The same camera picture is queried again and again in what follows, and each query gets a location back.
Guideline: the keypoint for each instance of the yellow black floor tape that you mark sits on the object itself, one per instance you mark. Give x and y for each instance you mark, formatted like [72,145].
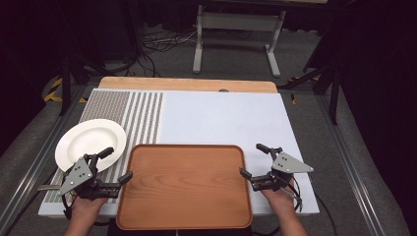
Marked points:
[54,91]

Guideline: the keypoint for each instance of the white table cover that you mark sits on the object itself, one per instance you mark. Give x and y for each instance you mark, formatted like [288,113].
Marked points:
[223,118]

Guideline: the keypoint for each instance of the grey striped placemat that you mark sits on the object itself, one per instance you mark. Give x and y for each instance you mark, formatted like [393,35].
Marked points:
[137,111]

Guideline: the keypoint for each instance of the black tripod stand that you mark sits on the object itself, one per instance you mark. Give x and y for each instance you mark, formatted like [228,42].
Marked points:
[333,98]
[67,85]

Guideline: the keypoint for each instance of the brown wooden tray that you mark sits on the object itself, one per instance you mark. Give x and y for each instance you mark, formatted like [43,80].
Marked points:
[183,187]

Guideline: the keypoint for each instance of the person's right hand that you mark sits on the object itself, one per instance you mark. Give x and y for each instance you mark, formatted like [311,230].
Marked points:
[278,199]

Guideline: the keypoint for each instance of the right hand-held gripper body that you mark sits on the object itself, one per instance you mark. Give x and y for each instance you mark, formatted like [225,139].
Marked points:
[288,165]

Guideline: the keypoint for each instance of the white metal stand frame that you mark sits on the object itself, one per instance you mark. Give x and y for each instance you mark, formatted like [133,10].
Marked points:
[239,22]

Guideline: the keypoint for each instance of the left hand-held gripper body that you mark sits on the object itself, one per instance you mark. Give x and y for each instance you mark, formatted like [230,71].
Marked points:
[76,175]

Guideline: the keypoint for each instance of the white round plate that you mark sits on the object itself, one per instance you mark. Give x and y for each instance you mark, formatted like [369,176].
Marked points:
[88,139]

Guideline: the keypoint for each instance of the aluminium floor rail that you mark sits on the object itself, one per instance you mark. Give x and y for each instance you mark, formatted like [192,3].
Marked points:
[29,177]
[354,177]

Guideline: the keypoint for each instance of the person's left hand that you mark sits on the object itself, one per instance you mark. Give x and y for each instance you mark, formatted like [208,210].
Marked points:
[88,207]

